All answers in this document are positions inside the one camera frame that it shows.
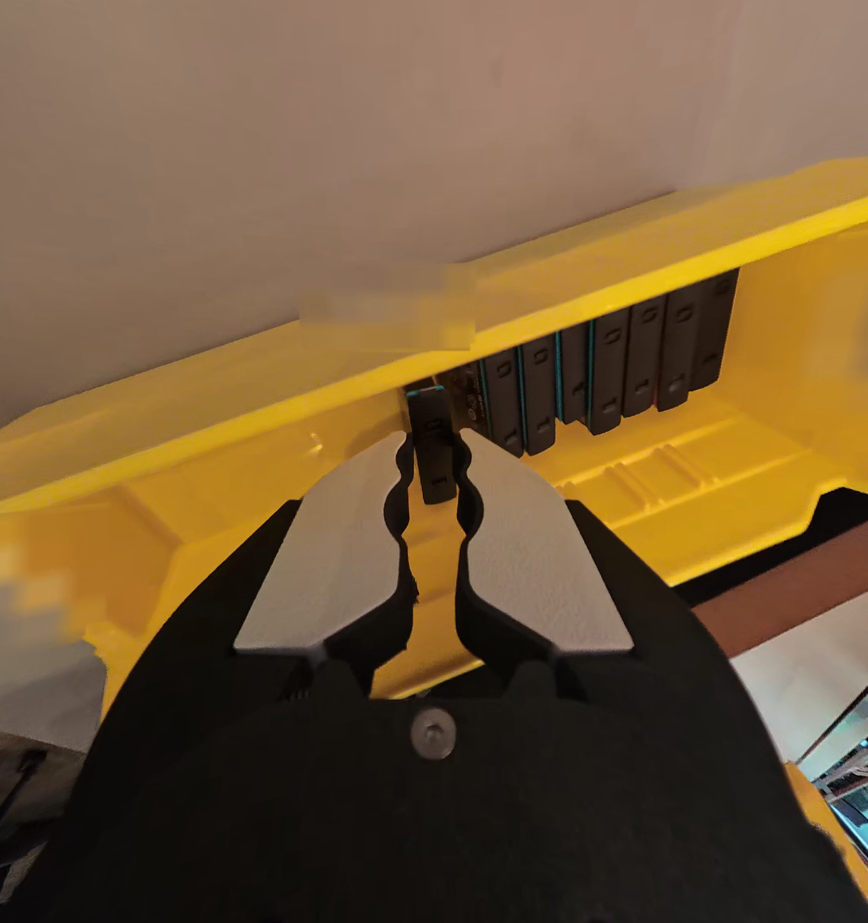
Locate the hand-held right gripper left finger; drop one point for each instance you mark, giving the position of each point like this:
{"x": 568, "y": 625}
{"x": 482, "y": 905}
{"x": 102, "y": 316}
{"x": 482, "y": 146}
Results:
{"x": 325, "y": 570}

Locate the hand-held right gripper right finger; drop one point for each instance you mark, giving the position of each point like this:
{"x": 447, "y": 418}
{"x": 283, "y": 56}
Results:
{"x": 542, "y": 570}

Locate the yellow plastic bin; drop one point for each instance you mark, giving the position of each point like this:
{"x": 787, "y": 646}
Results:
{"x": 224, "y": 447}

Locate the row of black batteries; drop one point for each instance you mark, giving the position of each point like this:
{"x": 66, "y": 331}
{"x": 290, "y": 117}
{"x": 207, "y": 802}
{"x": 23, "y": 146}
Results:
{"x": 607, "y": 368}

